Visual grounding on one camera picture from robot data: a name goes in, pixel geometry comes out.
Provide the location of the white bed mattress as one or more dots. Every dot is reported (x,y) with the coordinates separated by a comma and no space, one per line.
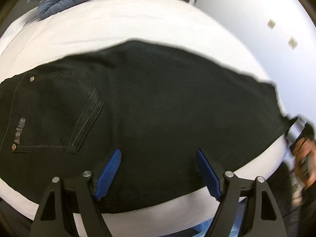
(102,24)

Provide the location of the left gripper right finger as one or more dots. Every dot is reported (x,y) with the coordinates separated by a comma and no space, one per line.
(252,200)

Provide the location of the right hand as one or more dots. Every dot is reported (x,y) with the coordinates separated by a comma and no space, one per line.
(304,153)

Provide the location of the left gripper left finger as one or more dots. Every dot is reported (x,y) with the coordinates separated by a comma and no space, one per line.
(54,216)

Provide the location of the beige wall socket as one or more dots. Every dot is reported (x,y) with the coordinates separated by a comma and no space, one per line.
(292,43)
(271,24)

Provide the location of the black jeans pant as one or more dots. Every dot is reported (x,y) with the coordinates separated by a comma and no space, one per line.
(158,105)

